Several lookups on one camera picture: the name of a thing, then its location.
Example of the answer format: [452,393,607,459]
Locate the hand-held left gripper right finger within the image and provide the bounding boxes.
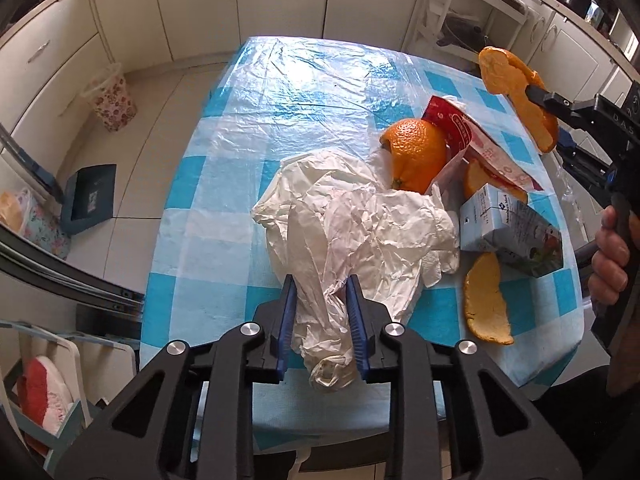
[345,275,583,480]

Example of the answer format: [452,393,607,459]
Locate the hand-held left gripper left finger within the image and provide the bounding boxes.
[54,275,301,480]

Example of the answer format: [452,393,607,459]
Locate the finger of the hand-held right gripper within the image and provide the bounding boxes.
[525,85,598,126]
[557,130,613,193]

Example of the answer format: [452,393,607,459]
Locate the broad orange peel piece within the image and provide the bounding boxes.
[478,46,559,153]

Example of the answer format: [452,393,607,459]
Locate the white plastic bag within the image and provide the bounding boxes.
[251,152,461,393]

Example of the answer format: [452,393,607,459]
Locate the long orange peel piece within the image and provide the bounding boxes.
[462,251,516,347]

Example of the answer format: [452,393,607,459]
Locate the person's right hand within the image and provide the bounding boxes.
[587,207,630,307]

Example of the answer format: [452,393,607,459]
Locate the red snack packet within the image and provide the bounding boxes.
[421,94,543,198]

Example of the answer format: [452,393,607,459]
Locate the grey-blue milk carton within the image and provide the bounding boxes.
[458,183,565,279]

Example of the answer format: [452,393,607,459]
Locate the halved orange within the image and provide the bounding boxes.
[379,118,447,195]

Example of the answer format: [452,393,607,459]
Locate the white chair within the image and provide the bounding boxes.
[0,320,136,461]

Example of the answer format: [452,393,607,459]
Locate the blue checkered tablecloth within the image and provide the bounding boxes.
[140,35,586,456]

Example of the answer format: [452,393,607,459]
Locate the blue-grey dustpan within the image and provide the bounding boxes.
[60,164,118,236]

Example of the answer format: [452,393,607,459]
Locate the red white cushion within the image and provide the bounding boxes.
[17,357,76,433]

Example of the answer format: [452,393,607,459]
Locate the floral fabric bag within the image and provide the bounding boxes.
[0,187,71,261]

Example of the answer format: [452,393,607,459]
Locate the person's dark clothing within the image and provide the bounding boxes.
[525,365,640,480]

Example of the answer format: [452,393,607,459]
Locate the floral waste bin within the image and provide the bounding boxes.
[81,62,138,133]

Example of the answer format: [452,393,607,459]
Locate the cream kitchen cabinets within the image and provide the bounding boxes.
[0,0,436,181]

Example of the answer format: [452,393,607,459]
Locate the grey metal rail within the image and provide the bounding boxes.
[0,120,66,206]
[0,227,146,318]

